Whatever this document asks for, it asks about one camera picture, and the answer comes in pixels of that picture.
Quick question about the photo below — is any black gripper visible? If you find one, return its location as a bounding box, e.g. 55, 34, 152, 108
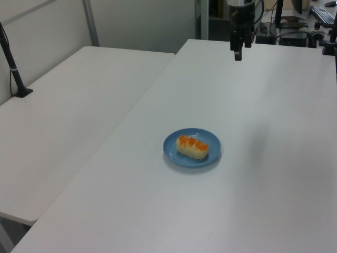
228, 3, 256, 62

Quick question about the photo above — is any bread roll with orange topping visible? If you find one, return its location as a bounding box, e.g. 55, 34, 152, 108
175, 134, 210, 160

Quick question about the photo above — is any black monitor stand pole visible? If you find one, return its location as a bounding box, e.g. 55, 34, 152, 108
274, 0, 284, 28

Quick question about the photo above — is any black computer box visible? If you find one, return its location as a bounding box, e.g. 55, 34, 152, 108
278, 31, 309, 48

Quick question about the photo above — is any black keyboard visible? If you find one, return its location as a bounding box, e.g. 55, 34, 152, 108
309, 5, 335, 25

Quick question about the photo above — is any black clamp stand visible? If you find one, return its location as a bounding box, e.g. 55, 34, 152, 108
321, 15, 337, 56

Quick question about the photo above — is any blue round plate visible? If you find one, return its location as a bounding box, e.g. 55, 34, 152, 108
162, 128, 222, 169

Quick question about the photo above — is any metal partition post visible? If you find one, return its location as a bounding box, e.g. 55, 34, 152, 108
82, 0, 100, 47

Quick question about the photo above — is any black camera stand pole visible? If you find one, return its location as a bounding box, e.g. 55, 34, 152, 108
0, 22, 34, 99

